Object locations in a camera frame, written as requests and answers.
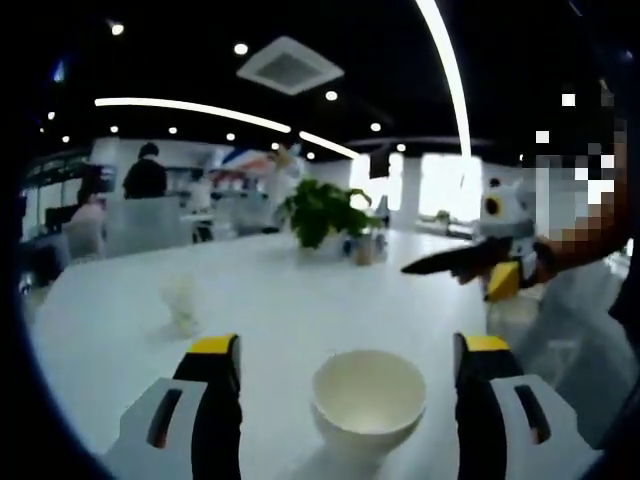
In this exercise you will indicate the green potted plant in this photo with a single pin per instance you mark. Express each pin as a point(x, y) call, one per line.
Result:
point(315, 215)

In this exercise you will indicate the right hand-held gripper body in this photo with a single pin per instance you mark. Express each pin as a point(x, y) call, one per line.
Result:
point(505, 215)

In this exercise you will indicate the white table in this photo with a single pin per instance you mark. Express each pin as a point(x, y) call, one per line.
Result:
point(280, 310)

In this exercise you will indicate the single white paper cup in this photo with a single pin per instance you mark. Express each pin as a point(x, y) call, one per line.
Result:
point(370, 395)

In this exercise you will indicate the group of round ceiling downlights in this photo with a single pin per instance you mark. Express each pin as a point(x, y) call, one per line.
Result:
point(240, 48)

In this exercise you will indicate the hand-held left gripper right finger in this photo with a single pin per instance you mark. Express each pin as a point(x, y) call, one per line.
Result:
point(477, 420)

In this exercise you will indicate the small beige bottle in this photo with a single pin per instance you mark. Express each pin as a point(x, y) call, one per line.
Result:
point(363, 252)

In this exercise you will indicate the black hanging monitor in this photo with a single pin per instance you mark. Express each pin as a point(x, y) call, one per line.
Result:
point(379, 162)

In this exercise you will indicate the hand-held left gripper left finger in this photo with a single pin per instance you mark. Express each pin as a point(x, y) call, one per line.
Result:
point(215, 420)

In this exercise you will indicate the long ceiling light strip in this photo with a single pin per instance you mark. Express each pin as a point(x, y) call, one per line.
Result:
point(327, 143)
point(452, 65)
point(190, 106)

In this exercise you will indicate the cluster of white paper cups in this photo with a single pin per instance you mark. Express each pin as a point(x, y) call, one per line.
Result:
point(181, 305)

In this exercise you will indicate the white ceiling air vent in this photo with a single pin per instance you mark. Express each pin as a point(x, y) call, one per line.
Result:
point(290, 65)

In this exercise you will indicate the wall screen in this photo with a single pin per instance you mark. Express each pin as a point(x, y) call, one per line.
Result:
point(105, 177)

